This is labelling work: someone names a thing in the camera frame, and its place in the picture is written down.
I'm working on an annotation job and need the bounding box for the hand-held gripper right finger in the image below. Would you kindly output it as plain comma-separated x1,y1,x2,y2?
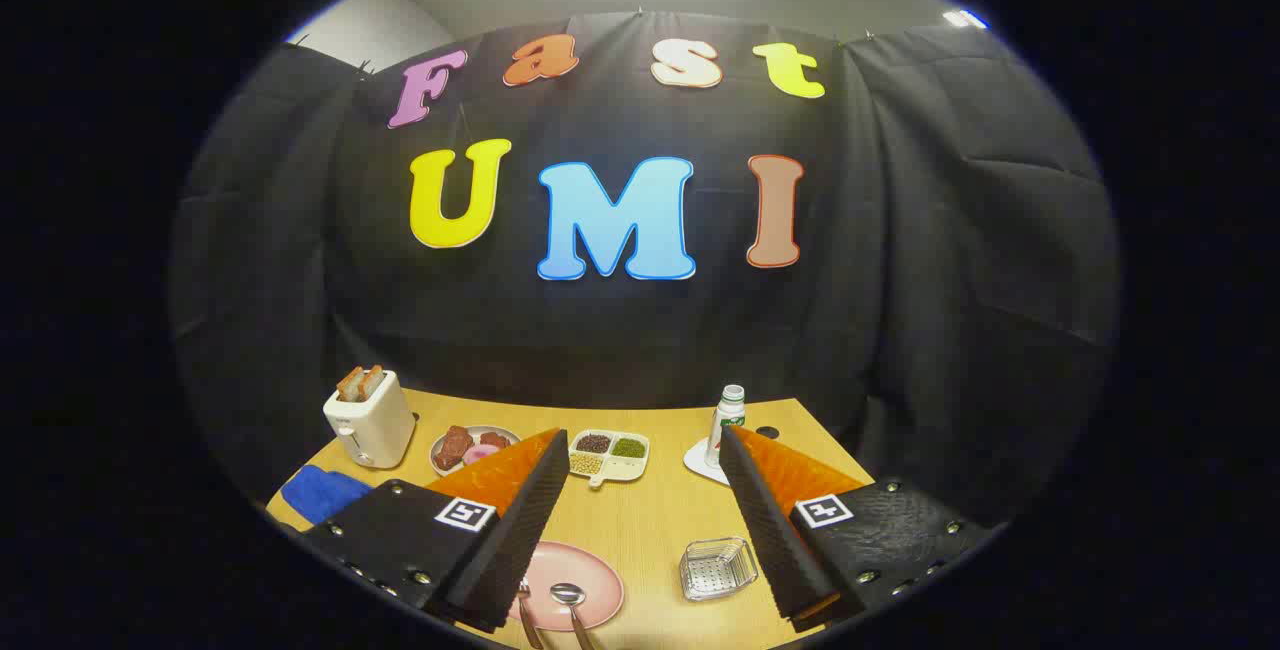
718,425,991,631

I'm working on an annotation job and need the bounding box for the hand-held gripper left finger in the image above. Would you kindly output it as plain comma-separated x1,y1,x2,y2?
300,428,571,633

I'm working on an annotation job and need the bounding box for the wooden-handled spoon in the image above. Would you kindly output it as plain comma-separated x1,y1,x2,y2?
550,583,597,650

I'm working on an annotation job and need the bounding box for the wooden-handled fork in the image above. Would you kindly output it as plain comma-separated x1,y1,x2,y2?
516,578,546,650

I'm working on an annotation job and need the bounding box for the white plate with food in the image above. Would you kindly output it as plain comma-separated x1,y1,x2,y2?
430,425,523,477

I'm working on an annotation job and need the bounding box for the pink plate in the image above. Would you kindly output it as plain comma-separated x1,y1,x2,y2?
508,541,625,632

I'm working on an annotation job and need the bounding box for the white square coaster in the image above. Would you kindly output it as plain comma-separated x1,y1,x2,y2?
684,437,731,486

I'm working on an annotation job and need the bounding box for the large brown meat piece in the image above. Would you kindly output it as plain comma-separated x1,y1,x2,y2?
436,427,474,471

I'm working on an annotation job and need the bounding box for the divided dish with beans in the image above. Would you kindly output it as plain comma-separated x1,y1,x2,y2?
568,430,651,489

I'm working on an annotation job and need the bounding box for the white green drink bottle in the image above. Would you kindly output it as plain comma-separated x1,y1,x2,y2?
704,385,747,469

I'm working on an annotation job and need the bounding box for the white toaster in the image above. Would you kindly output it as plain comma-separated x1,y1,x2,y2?
323,370,417,469

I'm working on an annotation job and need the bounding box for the blue cloth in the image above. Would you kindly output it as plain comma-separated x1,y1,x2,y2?
281,465,373,523

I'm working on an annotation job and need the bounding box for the metal wire basket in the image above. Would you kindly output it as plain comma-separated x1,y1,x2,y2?
679,536,759,601

